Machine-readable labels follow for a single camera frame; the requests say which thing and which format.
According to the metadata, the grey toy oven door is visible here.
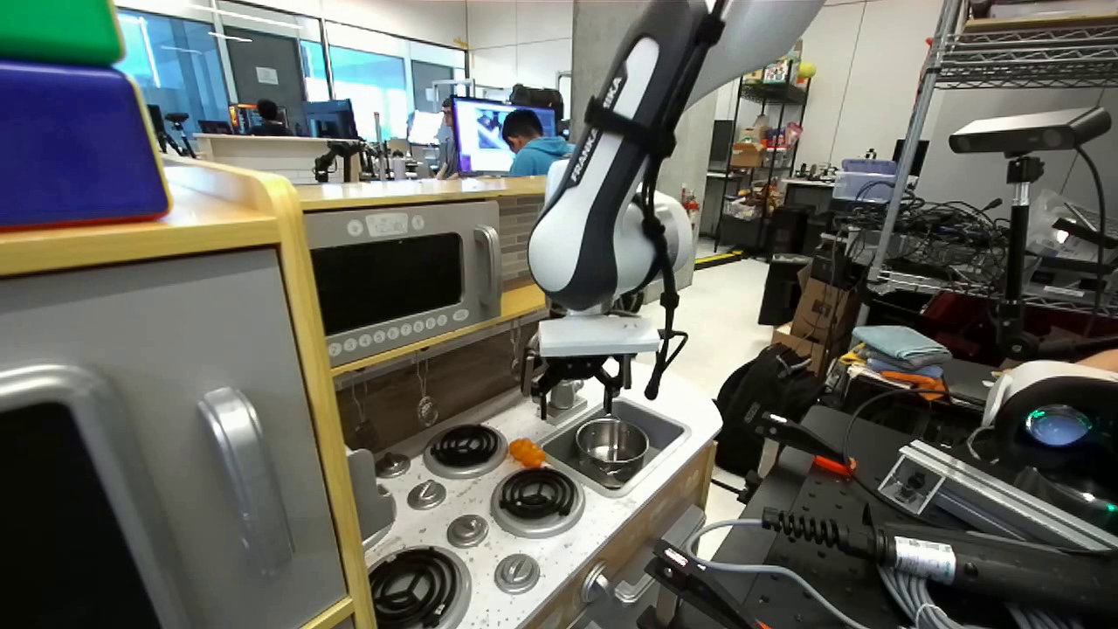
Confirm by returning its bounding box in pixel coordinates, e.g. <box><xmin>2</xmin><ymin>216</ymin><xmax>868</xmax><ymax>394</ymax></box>
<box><xmin>0</xmin><ymin>250</ymin><xmax>346</xmax><ymax>629</ymax></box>

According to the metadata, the black stove burner front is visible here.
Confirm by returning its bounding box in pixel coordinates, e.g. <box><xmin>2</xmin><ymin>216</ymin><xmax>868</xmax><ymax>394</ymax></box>
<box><xmin>371</xmin><ymin>544</ymin><xmax>471</xmax><ymax>629</ymax></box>

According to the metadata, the black corrugated cable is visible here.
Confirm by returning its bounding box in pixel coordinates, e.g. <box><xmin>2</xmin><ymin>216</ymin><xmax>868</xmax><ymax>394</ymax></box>
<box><xmin>756</xmin><ymin>507</ymin><xmax>1118</xmax><ymax>623</ymax></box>

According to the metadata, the grey toy faucet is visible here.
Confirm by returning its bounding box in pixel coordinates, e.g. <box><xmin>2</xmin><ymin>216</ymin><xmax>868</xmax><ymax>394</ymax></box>
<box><xmin>548</xmin><ymin>383</ymin><xmax>584</xmax><ymax>421</ymax></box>

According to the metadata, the toy microwave oven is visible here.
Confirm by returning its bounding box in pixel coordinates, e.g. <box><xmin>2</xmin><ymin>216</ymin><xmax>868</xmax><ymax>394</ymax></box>
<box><xmin>305</xmin><ymin>203</ymin><xmax>503</xmax><ymax>363</ymax></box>

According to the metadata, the black stove burner middle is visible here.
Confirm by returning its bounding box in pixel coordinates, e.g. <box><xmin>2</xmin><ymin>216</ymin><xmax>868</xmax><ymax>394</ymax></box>
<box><xmin>490</xmin><ymin>469</ymin><xmax>585</xmax><ymax>540</ymax></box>

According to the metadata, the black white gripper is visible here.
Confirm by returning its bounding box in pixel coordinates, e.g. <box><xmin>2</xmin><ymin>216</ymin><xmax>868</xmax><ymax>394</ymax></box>
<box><xmin>534</xmin><ymin>315</ymin><xmax>661</xmax><ymax>421</ymax></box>

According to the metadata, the wire storage shelf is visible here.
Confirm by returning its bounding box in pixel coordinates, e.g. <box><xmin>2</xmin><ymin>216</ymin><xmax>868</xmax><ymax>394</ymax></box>
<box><xmin>716</xmin><ymin>46</ymin><xmax>813</xmax><ymax>254</ymax></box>

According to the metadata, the small steel pot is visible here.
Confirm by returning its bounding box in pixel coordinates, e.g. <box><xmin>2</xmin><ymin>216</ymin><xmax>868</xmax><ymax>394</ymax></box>
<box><xmin>575</xmin><ymin>421</ymin><xmax>650</xmax><ymax>469</ymax></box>

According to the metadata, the grey toy sink basin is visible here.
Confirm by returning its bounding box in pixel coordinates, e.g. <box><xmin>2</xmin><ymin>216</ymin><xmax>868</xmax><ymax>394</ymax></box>
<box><xmin>546</xmin><ymin>401</ymin><xmax>684</xmax><ymax>492</ymax></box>

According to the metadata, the black camera on stand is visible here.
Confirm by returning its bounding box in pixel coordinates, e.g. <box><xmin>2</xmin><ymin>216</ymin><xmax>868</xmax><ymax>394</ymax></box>
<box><xmin>949</xmin><ymin>107</ymin><xmax>1112</xmax><ymax>358</ymax></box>

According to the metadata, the person in blue shirt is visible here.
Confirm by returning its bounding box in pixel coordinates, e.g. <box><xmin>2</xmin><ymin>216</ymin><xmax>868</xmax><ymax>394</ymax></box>
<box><xmin>500</xmin><ymin>110</ymin><xmax>572</xmax><ymax>175</ymax></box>

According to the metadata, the black stove burner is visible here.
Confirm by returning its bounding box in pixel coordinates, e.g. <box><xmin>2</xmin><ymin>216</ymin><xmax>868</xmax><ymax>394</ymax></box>
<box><xmin>371</xmin><ymin>544</ymin><xmax>471</xmax><ymax>629</ymax></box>
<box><xmin>490</xmin><ymin>469</ymin><xmax>585</xmax><ymax>540</ymax></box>
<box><xmin>423</xmin><ymin>423</ymin><xmax>503</xmax><ymax>479</ymax></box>

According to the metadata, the black stove burner back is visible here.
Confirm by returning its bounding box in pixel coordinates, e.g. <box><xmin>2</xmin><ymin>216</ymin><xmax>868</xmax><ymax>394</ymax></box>
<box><xmin>423</xmin><ymin>423</ymin><xmax>503</xmax><ymax>479</ymax></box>

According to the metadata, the black backpack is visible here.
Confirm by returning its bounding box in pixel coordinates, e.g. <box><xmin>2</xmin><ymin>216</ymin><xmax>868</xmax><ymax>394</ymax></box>
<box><xmin>716</xmin><ymin>345</ymin><xmax>825</xmax><ymax>475</ymax></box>

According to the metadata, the silver stereo camera bar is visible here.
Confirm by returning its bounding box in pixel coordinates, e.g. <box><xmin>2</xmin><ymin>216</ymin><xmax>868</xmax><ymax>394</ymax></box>
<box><xmin>878</xmin><ymin>440</ymin><xmax>1118</xmax><ymax>551</ymax></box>

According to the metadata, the blue plastic bin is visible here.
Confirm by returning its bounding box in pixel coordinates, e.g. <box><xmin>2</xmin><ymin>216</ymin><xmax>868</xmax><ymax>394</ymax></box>
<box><xmin>0</xmin><ymin>65</ymin><xmax>171</xmax><ymax>230</ymax></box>

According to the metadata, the green plastic bin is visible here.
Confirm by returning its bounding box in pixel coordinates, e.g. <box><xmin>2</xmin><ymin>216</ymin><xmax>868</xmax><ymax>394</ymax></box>
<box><xmin>0</xmin><ymin>0</ymin><xmax>125</xmax><ymax>66</ymax></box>

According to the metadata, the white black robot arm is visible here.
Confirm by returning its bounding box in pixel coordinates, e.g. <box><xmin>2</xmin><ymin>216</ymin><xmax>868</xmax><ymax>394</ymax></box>
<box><xmin>528</xmin><ymin>0</ymin><xmax>825</xmax><ymax>405</ymax></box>

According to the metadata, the orange carrot plush toy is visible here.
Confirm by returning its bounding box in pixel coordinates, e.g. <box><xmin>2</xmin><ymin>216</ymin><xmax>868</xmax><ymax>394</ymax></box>
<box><xmin>506</xmin><ymin>436</ymin><xmax>548</xmax><ymax>469</ymax></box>

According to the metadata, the computer monitor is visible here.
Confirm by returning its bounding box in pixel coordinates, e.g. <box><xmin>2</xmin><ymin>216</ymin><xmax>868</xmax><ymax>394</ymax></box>
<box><xmin>450</xmin><ymin>97</ymin><xmax>512</xmax><ymax>175</ymax></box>

